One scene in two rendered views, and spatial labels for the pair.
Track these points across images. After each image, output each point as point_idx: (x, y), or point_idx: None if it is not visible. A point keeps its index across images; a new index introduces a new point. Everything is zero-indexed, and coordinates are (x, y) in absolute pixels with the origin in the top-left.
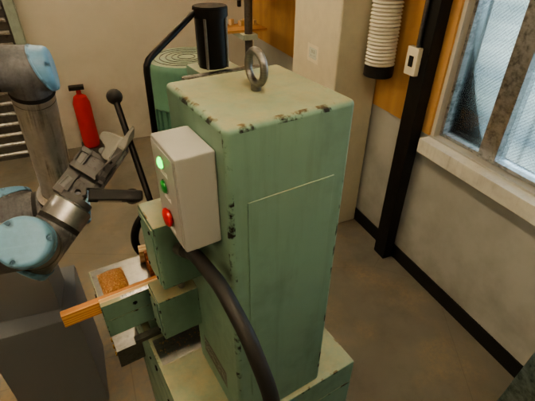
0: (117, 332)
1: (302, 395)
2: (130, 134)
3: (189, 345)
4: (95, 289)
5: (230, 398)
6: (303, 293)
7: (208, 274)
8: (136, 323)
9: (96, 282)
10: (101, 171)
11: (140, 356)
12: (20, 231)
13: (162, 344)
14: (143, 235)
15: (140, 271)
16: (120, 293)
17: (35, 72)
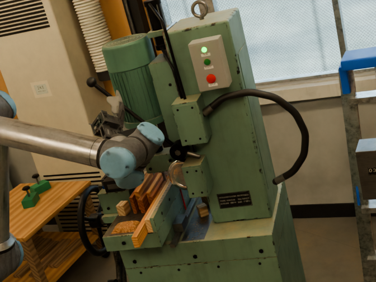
0: (163, 242)
1: (280, 198)
2: (119, 93)
3: (203, 227)
4: (122, 235)
5: (257, 210)
6: (258, 113)
7: (241, 90)
8: (166, 233)
9: (117, 234)
10: (118, 120)
11: None
12: (149, 127)
13: (189, 237)
14: (179, 123)
15: (133, 216)
16: (150, 211)
17: (9, 104)
